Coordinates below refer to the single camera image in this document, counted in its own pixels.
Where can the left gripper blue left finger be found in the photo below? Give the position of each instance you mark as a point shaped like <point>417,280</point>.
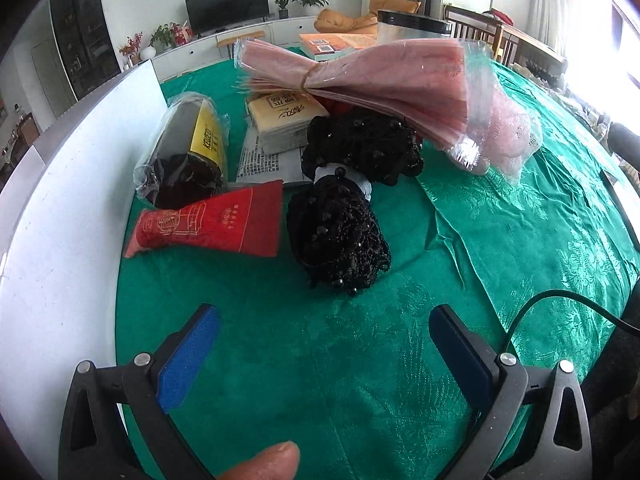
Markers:
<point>182,354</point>

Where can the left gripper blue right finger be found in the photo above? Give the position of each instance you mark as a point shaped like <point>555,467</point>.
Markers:
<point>469,358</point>

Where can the red tissue pack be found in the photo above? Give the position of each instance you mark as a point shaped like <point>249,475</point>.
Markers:
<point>246,221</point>

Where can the black beaded mesh fabric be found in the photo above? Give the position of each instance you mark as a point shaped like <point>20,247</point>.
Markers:
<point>333,232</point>

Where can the pink napkins plastic pack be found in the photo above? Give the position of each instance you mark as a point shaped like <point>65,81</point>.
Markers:
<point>426,82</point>

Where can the black yellow bagged pack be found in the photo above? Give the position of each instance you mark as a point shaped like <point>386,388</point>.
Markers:
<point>187,158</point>

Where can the yellow tissue pack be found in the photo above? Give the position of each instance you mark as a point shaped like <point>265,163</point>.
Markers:
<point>282,119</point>

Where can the pink mesh bath sponge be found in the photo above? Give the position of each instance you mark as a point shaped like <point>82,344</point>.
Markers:
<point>501,134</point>

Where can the white printed wipes pack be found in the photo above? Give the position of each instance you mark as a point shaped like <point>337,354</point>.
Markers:
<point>257,167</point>

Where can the operator thumb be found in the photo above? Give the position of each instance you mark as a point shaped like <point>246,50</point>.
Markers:
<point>279,462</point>

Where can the green satin tablecloth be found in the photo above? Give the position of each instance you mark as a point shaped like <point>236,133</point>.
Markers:
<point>355,380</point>

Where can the cream sheer curtain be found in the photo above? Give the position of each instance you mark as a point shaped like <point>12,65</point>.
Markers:
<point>545,20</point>

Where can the white cardboard box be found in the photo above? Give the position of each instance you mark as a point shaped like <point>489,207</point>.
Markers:
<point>64,214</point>

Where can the clear jar black lid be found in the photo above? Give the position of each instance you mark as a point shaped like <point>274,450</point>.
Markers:
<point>396,25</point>

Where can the orange book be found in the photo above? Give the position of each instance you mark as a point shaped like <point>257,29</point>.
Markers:
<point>326,47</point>

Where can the orange lounge chair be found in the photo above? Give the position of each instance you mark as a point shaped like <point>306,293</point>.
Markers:
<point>329,21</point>

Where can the white round vase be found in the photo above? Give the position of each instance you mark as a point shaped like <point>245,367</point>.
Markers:
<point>147,53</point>

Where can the red flower bouquet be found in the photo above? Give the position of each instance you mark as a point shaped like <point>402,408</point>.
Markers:
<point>131,50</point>

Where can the small wooden bench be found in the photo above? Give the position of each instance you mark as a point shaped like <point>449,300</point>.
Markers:
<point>240,40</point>

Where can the green plant red flowers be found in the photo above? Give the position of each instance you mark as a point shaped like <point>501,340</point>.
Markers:
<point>171,35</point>

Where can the black display cabinet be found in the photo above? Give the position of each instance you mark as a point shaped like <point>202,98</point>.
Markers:
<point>84,45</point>

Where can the white tv cabinet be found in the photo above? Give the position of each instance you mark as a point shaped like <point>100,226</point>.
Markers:
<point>215,48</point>

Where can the small dark potted plant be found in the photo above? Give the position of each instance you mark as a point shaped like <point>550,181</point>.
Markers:
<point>282,6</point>

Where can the black flat television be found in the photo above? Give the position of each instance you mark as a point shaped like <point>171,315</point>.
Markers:
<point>213,15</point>

